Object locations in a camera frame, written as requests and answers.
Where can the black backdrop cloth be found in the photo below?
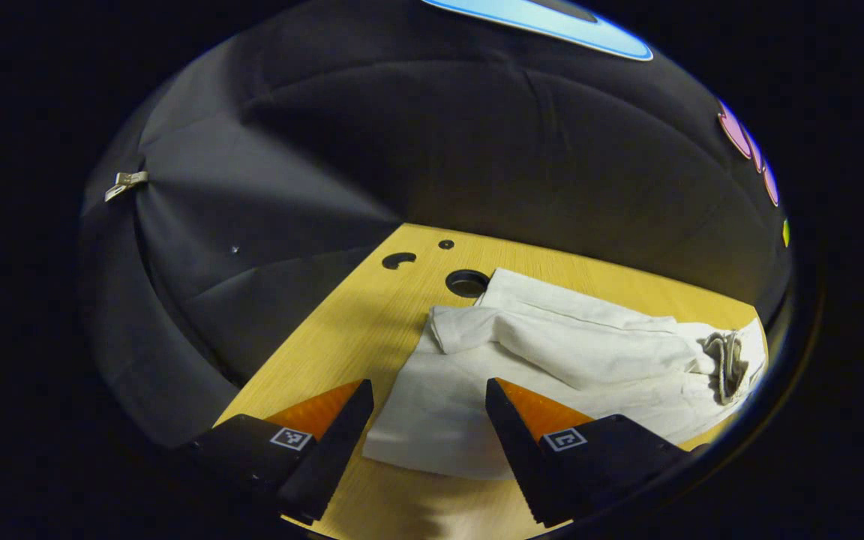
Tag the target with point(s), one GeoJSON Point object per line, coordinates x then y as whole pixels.
{"type": "Point", "coordinates": [402, 135]}

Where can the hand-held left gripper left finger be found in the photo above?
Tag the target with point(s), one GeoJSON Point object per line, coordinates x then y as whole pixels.
{"type": "Point", "coordinates": [327, 461]}

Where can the white jeans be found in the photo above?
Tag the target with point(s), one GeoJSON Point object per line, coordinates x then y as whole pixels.
{"type": "Point", "coordinates": [439, 405]}

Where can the white cloth clip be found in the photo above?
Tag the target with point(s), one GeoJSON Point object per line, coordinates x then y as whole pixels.
{"type": "Point", "coordinates": [126, 184]}

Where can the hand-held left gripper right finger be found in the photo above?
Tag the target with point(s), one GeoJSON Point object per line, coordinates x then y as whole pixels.
{"type": "Point", "coordinates": [518, 457]}

